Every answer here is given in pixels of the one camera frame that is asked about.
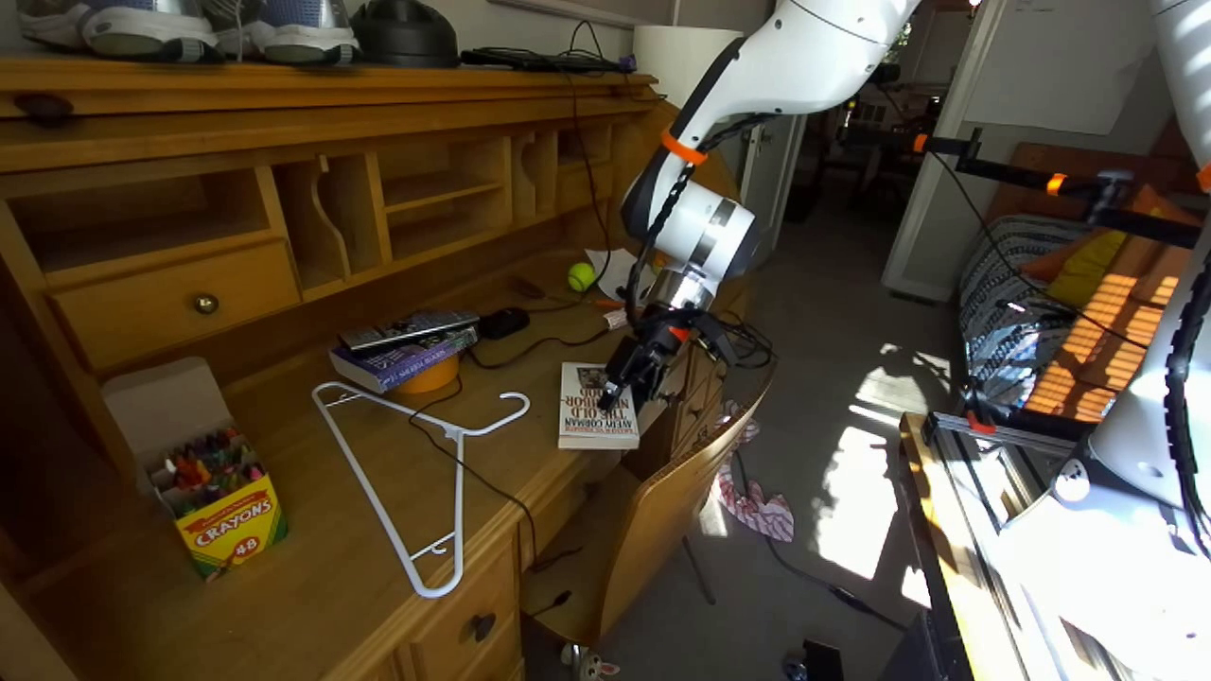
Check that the black computer mouse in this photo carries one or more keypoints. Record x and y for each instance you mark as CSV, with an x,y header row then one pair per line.
x,y
503,321

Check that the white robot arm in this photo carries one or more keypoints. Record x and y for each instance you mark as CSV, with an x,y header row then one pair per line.
x,y
803,58

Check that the white paperback book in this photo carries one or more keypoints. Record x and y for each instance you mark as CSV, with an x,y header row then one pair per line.
x,y
583,424

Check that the black lamp base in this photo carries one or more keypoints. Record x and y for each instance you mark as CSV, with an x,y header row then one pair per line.
x,y
407,33

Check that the wooden roll-top study desk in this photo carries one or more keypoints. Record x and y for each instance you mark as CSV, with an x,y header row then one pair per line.
x,y
252,213

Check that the wooden chair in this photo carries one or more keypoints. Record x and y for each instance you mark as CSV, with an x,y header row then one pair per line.
x,y
621,540

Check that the camera tripod stand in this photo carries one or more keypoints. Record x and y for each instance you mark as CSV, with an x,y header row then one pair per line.
x,y
1059,313

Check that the yellow tennis ball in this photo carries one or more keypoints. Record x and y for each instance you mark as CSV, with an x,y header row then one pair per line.
x,y
580,277

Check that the grey remote control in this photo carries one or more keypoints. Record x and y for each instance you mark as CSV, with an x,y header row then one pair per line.
x,y
407,332

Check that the black keyboard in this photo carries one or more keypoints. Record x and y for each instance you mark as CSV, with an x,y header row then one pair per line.
x,y
538,62

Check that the striped cloth on floor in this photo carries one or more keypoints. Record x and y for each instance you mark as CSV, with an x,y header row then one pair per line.
x,y
750,506

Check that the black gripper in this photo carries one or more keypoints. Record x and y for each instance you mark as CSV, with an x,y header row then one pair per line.
x,y
670,313

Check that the grey sneaker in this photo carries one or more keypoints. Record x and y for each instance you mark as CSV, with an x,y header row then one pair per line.
x,y
286,33
120,28

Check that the crayola crayon box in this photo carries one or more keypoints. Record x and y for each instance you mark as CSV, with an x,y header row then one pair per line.
x,y
196,461

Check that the white paper sheet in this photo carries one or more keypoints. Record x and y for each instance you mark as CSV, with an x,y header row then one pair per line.
x,y
620,274

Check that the white plastic clothes hanger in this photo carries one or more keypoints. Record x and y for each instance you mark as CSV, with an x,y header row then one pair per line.
x,y
412,469

